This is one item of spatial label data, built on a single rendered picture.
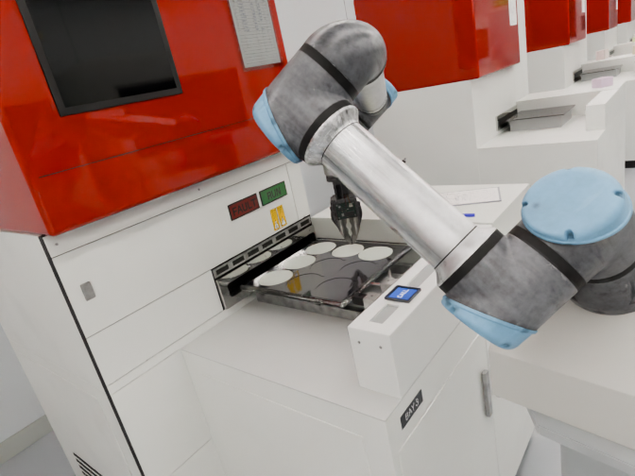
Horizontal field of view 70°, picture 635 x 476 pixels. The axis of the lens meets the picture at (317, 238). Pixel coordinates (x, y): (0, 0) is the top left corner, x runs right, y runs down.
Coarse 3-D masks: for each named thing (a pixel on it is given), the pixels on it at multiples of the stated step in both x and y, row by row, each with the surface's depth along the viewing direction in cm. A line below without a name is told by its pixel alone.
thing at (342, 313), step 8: (256, 296) 137; (264, 296) 135; (272, 296) 133; (280, 304) 132; (288, 304) 129; (296, 304) 127; (304, 304) 125; (312, 304) 123; (312, 312) 124; (320, 312) 122; (328, 312) 120; (336, 312) 118; (344, 312) 117; (352, 312) 115; (360, 312) 113
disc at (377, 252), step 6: (378, 246) 137; (384, 246) 137; (360, 252) 136; (366, 252) 135; (372, 252) 134; (378, 252) 133; (384, 252) 132; (390, 252) 132; (360, 258) 132; (366, 258) 131; (372, 258) 130; (378, 258) 129
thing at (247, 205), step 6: (246, 198) 135; (252, 198) 137; (234, 204) 132; (240, 204) 134; (246, 204) 135; (252, 204) 137; (234, 210) 132; (240, 210) 134; (246, 210) 136; (234, 216) 132
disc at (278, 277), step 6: (282, 270) 136; (288, 270) 135; (264, 276) 135; (270, 276) 134; (276, 276) 133; (282, 276) 132; (288, 276) 131; (264, 282) 130; (270, 282) 129; (276, 282) 128
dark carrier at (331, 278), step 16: (320, 240) 154; (320, 256) 140; (352, 256) 135; (304, 272) 131; (320, 272) 129; (336, 272) 126; (352, 272) 124; (368, 272) 122; (272, 288) 125; (288, 288) 123; (304, 288) 121; (320, 288) 119; (336, 288) 117; (352, 288) 115
